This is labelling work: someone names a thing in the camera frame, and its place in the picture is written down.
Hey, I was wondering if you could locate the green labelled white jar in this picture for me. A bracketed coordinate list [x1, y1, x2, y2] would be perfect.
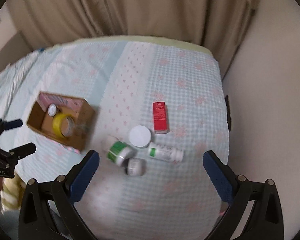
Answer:
[106, 141, 136, 167]

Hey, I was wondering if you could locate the yellow tape roll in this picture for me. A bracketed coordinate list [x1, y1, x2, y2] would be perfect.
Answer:
[52, 113, 75, 138]

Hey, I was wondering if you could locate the white round lid jar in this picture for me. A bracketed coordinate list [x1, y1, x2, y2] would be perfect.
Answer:
[129, 125, 152, 148]

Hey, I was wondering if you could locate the white bottle green label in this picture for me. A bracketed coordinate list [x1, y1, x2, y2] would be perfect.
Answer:
[148, 142, 184, 163]

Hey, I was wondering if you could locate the red rectangular carton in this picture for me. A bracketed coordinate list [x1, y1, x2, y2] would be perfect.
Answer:
[152, 101, 168, 134]

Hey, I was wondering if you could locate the cardboard box with pink lining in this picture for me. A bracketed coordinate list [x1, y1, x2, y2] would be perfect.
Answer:
[27, 92, 96, 151]

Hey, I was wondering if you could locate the grey headboard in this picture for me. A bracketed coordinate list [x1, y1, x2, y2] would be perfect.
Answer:
[0, 31, 32, 72]

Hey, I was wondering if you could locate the blue checked floral bedsheet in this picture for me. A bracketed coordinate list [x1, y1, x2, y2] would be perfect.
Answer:
[0, 40, 229, 239]

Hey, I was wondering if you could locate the beige curtain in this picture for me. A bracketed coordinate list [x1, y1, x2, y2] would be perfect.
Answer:
[5, 0, 262, 53]

